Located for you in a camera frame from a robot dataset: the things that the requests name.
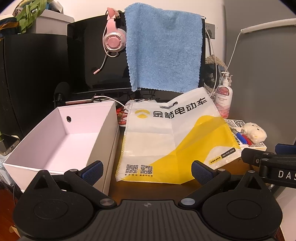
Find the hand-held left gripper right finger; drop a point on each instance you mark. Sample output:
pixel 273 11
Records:
pixel 202 173

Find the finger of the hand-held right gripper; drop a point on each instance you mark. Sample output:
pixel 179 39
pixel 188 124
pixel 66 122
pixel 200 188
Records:
pixel 253 155
pixel 286 148

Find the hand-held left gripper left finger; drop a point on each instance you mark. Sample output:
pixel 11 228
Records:
pixel 93 173

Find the white cardboard drawer box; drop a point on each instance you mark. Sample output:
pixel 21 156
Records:
pixel 69 143

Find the white and yellow plastic bag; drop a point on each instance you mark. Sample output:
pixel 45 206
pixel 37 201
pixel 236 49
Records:
pixel 175 139

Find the white paperback book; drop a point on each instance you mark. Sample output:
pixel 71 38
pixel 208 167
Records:
pixel 259 146

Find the red pen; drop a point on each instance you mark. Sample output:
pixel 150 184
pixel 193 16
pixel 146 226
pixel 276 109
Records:
pixel 248 141

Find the blue pen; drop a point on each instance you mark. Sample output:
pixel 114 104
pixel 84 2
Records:
pixel 241 138

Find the cream plush toy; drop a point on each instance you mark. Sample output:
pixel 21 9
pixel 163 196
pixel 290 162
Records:
pixel 254 133

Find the white pump lotion bottle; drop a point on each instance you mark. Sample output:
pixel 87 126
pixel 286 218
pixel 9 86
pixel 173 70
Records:
pixel 223 99

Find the cartoon print mouse pad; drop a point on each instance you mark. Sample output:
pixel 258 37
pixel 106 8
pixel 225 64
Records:
pixel 122 115

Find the grey panel with white trim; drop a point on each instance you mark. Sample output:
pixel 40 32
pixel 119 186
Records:
pixel 266 81

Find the rose gold phone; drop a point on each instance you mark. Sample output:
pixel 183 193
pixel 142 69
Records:
pixel 79 100

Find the black microphone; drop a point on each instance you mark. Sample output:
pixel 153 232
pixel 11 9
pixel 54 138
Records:
pixel 62 89

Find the black computer tower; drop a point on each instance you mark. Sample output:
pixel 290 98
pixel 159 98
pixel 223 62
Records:
pixel 34 81

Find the black computer monitor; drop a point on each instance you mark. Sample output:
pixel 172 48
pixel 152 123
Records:
pixel 92 58

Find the pink headset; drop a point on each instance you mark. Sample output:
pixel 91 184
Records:
pixel 113 41

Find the blue towel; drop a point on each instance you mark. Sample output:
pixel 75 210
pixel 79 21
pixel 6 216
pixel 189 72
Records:
pixel 161 46

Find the white storage box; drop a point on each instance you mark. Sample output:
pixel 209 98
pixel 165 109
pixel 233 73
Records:
pixel 53 23

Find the green patterned bag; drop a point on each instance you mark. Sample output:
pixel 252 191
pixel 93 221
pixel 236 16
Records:
pixel 25 14

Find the wall power outlet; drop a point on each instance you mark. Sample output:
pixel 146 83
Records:
pixel 210 29

